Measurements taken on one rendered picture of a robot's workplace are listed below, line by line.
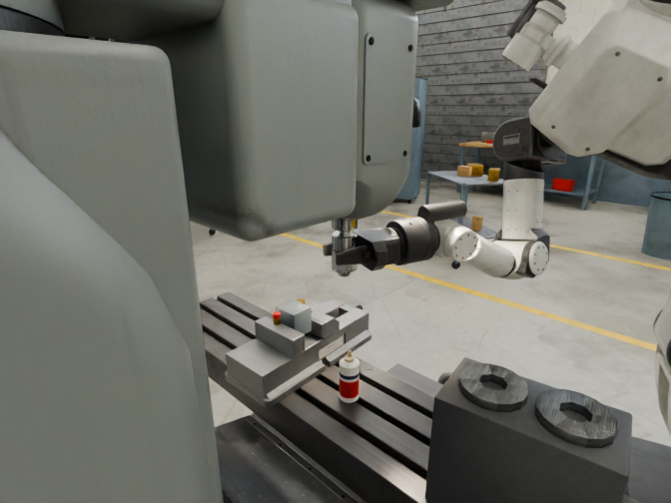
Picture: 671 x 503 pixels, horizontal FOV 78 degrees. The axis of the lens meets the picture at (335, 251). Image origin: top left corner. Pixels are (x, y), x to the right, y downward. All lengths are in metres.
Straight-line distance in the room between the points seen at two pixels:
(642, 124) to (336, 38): 0.61
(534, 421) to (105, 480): 0.47
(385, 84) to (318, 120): 0.16
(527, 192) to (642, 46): 0.36
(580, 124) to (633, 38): 0.16
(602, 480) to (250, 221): 0.48
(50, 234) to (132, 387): 0.13
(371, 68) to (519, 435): 0.50
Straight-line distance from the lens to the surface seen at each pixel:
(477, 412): 0.59
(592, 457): 0.59
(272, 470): 0.84
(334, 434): 0.81
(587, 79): 0.91
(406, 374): 1.31
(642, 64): 0.89
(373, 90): 0.61
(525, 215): 1.06
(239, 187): 0.45
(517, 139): 1.07
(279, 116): 0.46
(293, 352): 0.87
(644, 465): 1.51
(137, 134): 0.33
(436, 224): 0.84
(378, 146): 0.62
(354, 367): 0.83
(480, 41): 8.88
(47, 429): 0.35
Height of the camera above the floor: 1.48
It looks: 19 degrees down
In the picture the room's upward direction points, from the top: straight up
